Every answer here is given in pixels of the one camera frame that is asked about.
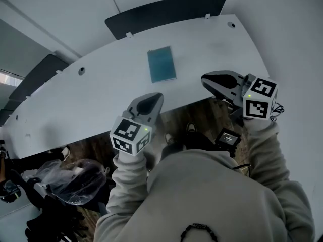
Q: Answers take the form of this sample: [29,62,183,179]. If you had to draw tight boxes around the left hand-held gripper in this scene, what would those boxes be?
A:
[109,92,164,157]

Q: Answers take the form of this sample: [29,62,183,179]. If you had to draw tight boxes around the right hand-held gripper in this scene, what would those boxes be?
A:
[200,70,279,121]

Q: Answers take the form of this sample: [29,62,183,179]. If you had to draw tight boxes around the teal notebook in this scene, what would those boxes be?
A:
[147,45,177,84]

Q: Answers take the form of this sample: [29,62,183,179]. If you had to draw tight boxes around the person's left forearm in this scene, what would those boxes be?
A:
[105,149,152,215]

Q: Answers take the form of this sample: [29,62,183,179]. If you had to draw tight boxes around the person's right forearm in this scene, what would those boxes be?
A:
[242,118,291,186]

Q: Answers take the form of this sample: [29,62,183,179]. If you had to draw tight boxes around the black device with screen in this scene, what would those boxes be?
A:
[214,127,242,151]

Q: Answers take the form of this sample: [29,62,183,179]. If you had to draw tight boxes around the person's dark trouser legs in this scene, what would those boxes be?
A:
[160,131,218,159]

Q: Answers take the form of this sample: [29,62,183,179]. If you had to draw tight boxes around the dark desk divider panel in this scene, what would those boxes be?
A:
[9,54,69,103]
[104,0,228,40]
[0,101,16,126]

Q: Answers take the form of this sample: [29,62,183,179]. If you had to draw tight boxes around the plastic-wrapped office chair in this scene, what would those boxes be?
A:
[35,159,108,206]

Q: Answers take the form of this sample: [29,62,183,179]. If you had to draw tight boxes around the person's beige hoodie torso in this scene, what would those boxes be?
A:
[93,149,316,242]

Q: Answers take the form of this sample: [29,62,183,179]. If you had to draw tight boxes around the grey roller blind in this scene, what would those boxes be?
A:
[0,19,55,72]

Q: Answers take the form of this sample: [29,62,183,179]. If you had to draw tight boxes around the black office chair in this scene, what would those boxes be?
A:
[25,203,89,242]

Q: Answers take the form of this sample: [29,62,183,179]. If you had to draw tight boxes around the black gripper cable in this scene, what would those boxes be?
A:
[270,102,285,122]

